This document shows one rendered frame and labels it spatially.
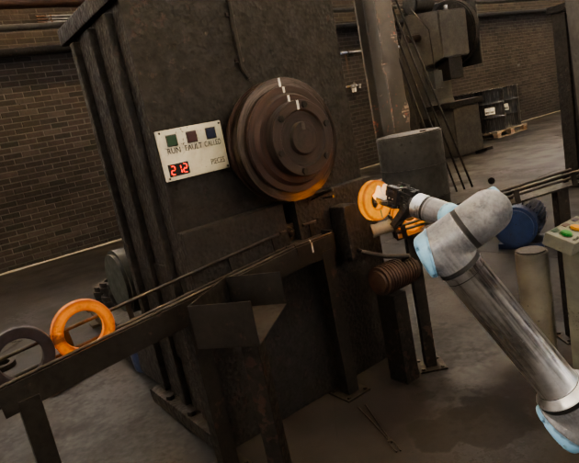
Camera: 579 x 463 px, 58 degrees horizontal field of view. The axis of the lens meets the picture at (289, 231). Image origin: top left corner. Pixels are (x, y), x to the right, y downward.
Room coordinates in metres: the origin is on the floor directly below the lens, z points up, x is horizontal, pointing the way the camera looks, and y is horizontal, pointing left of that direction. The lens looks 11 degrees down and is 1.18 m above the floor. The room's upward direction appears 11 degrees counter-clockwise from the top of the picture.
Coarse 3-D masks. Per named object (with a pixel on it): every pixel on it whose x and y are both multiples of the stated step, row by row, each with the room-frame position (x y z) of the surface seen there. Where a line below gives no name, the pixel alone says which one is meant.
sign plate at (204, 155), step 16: (176, 128) 1.94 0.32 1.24; (192, 128) 1.97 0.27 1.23; (208, 128) 2.00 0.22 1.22; (160, 144) 1.89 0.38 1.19; (192, 144) 1.96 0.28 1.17; (208, 144) 2.00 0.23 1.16; (224, 144) 2.04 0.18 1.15; (176, 160) 1.92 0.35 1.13; (192, 160) 1.95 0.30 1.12; (208, 160) 1.99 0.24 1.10; (224, 160) 2.03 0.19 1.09; (176, 176) 1.91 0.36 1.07
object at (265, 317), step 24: (216, 288) 1.66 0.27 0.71; (240, 288) 1.71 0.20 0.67; (264, 288) 1.68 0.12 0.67; (192, 312) 1.48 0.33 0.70; (216, 312) 1.45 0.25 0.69; (240, 312) 1.43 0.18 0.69; (264, 312) 1.62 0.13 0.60; (216, 336) 1.46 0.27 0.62; (240, 336) 1.43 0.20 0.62; (264, 336) 1.46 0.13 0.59; (264, 360) 1.58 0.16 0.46; (264, 384) 1.56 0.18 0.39; (264, 408) 1.56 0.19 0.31; (264, 432) 1.57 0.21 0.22; (288, 456) 1.59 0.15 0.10
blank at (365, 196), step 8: (368, 184) 1.99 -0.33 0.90; (376, 184) 2.01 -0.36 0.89; (360, 192) 1.99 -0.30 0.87; (368, 192) 1.98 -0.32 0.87; (360, 200) 1.97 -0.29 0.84; (368, 200) 1.98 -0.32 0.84; (360, 208) 1.98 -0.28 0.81; (368, 208) 1.97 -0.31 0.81; (376, 208) 2.03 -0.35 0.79; (384, 208) 2.02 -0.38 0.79; (368, 216) 1.97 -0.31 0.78; (376, 216) 1.99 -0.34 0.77; (384, 216) 2.02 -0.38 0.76
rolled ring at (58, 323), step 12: (84, 300) 1.57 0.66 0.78; (96, 300) 1.61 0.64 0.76; (60, 312) 1.53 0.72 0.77; (72, 312) 1.54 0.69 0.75; (96, 312) 1.58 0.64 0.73; (108, 312) 1.60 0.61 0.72; (60, 324) 1.52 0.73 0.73; (108, 324) 1.59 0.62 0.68; (60, 336) 1.51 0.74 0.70; (60, 348) 1.51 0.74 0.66; (72, 348) 1.53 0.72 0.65
